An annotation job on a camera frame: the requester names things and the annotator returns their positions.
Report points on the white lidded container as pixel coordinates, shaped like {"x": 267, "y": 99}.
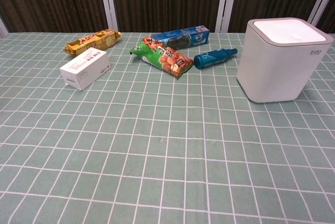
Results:
{"x": 272, "y": 72}

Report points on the green peanut snack bag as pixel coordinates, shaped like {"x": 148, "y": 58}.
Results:
{"x": 163, "y": 57}

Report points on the green checked tablecloth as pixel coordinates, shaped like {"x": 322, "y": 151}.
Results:
{"x": 167, "y": 143}

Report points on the blue spray bottle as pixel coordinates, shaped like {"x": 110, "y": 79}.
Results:
{"x": 209, "y": 59}

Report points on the blue cookie box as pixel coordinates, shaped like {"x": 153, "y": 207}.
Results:
{"x": 184, "y": 38}

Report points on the white cardboard box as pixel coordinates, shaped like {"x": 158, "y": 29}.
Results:
{"x": 81, "y": 70}

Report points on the yellow biscuit pack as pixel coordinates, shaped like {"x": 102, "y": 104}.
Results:
{"x": 91, "y": 42}

